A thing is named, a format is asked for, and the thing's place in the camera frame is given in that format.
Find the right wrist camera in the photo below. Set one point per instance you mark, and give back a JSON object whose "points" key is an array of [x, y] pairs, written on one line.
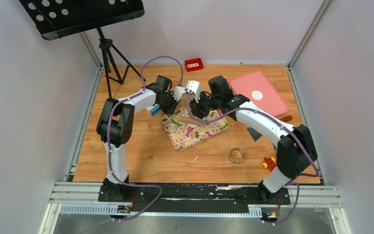
{"points": [[194, 87]]}

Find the red yellow toy block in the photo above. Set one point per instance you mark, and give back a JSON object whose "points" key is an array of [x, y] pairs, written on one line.
{"points": [[269, 163]]}

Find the flat white dough wrapper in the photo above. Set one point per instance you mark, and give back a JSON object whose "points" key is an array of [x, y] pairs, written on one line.
{"points": [[257, 95]]}

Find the black music stand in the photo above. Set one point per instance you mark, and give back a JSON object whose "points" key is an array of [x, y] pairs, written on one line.
{"points": [[55, 19]]}

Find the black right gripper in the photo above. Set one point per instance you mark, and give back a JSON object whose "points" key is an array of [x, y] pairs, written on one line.
{"points": [[196, 109]]}

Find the wooden rolling pin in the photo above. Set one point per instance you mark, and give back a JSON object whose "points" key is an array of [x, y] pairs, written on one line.
{"points": [[188, 119]]}

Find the white dough ball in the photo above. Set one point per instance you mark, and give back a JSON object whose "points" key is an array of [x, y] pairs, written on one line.
{"points": [[192, 125]]}

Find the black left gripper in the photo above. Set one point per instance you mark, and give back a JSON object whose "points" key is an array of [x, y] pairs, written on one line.
{"points": [[171, 111]]}

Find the white and blue toy block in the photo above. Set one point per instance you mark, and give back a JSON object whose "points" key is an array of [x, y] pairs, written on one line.
{"points": [[154, 109]]}

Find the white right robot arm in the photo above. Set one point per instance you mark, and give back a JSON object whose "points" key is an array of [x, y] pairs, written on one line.
{"points": [[295, 149]]}

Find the pink tray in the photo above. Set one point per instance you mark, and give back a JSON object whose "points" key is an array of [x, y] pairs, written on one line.
{"points": [[258, 88]]}

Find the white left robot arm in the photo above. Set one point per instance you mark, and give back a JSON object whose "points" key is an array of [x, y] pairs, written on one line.
{"points": [[115, 127]]}

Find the floral yellow tray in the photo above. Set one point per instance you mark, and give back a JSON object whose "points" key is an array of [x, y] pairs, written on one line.
{"points": [[182, 136]]}

